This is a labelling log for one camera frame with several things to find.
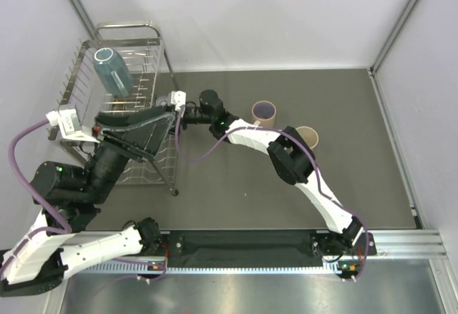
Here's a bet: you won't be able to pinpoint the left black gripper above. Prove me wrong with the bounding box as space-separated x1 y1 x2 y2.
82 105 178 204

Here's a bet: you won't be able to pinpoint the clear glass cup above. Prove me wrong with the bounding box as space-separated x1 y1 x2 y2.
155 96 170 107

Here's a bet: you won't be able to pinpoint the teal ceramic mug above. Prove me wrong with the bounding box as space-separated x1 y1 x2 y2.
93 47 135 97

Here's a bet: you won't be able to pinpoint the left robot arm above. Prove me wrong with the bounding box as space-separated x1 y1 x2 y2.
1 107 177 298

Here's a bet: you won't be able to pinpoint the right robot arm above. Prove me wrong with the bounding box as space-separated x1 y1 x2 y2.
174 90 369 255

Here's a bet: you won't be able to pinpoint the steel dish rack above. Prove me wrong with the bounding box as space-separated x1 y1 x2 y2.
31 34 185 205

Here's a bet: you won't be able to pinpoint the pink mug lavender inside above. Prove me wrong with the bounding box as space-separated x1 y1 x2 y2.
251 100 277 128

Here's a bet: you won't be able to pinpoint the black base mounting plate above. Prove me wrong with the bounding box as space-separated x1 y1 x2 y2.
162 230 376 268

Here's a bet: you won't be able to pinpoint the beige plastic cup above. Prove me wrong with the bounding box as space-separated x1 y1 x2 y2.
296 126 319 149

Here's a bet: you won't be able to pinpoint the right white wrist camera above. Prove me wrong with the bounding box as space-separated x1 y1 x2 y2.
167 91 186 112

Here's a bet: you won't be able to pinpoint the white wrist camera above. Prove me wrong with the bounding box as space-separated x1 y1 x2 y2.
167 91 186 112
46 107 99 144

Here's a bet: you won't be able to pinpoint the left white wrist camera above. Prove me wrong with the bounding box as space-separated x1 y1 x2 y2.
46 107 99 144

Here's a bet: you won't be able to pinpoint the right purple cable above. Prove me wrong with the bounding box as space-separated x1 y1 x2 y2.
174 104 371 282

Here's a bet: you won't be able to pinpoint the grey slotted cable duct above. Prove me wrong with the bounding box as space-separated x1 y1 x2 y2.
85 261 358 275

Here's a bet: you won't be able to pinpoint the left aluminium frame post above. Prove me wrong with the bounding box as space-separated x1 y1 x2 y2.
68 0 96 39

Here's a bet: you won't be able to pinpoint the aluminium frame post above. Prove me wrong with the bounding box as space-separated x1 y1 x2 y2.
68 0 96 39
368 0 421 77

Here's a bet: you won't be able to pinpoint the right aluminium frame post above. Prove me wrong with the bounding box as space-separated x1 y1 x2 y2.
368 0 421 77

